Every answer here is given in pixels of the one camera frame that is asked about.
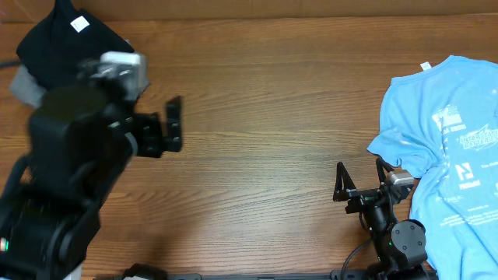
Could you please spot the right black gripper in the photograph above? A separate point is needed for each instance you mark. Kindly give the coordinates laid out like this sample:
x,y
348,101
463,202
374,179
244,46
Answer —
x,y
361,197

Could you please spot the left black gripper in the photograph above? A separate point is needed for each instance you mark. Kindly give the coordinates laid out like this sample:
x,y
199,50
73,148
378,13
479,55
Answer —
x,y
145,131

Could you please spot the black t-shirt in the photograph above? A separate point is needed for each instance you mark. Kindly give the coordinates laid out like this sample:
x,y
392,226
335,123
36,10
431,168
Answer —
x,y
53,49

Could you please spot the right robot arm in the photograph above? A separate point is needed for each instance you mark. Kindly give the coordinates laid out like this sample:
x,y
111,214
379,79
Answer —
x,y
400,245

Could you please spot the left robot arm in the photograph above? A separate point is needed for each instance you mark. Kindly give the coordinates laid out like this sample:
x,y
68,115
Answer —
x,y
82,137

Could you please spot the light blue t-shirt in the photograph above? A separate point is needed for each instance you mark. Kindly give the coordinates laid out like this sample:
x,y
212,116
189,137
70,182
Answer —
x,y
441,126

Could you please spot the folded grey garment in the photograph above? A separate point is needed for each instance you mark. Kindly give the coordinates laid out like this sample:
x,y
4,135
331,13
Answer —
x,y
27,89

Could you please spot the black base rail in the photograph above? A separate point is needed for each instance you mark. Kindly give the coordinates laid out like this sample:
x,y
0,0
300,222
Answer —
x,y
333,275

